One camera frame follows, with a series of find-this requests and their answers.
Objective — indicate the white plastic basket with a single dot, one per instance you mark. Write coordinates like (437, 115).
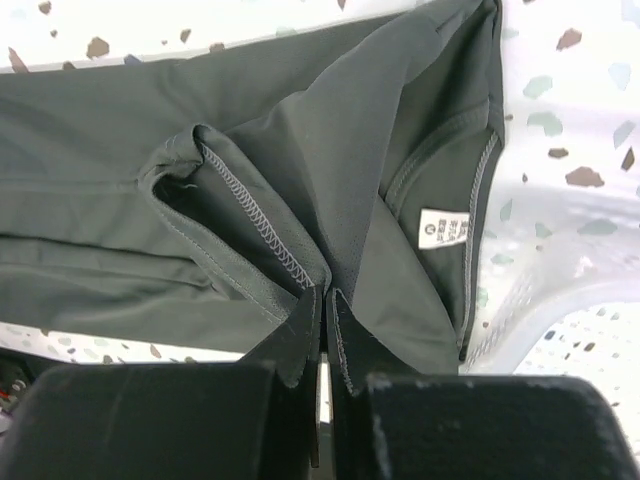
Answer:
(588, 329)

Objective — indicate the grey t-shirt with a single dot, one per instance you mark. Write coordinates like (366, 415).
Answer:
(191, 202)

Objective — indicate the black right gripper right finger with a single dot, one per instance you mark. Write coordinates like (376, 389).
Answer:
(391, 422)

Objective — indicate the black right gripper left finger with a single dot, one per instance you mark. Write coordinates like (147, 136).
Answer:
(254, 418)

